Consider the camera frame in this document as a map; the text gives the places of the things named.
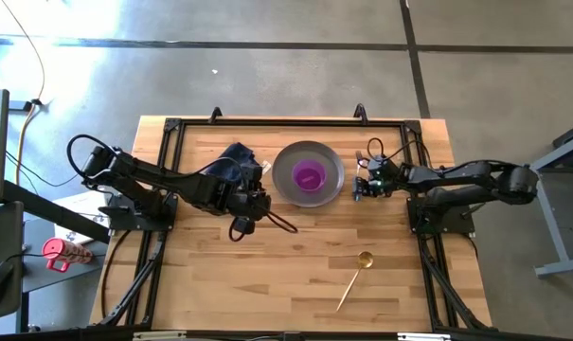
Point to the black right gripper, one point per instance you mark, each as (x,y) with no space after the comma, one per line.
(381,185)

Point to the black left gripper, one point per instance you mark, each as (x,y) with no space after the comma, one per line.
(250,201)

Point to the purple cup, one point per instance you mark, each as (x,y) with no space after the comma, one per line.
(301,182)

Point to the gold metal spoon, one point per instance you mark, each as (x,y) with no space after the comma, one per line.
(365,259)

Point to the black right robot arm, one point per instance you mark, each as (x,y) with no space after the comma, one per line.
(456,175)

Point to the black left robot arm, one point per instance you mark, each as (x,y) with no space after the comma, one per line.
(172,182)

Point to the grey round metal plate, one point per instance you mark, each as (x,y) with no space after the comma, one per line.
(286,180)

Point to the navy blue cloth napkin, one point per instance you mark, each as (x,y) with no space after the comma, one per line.
(238,154)

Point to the white printed box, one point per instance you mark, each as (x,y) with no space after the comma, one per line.
(77,203)

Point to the grey metal cart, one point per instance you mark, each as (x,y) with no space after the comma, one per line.
(565,267)

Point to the pink water bottle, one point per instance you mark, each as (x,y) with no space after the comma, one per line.
(59,248)

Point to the black desk beam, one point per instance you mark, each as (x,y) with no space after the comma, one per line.
(40,206)

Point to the dark grey desk top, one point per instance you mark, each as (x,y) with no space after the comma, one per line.
(40,277)

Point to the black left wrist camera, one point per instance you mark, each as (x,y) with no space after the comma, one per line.
(244,225)

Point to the black frame clamp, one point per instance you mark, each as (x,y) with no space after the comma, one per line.
(215,114)
(360,113)

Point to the black aluminium table frame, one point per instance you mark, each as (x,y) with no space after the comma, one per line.
(291,122)

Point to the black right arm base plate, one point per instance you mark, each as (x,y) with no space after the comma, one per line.
(456,222)

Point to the silver metal bracket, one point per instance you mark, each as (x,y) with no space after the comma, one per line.
(423,337)
(158,336)

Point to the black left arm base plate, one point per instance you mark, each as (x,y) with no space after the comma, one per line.
(120,220)

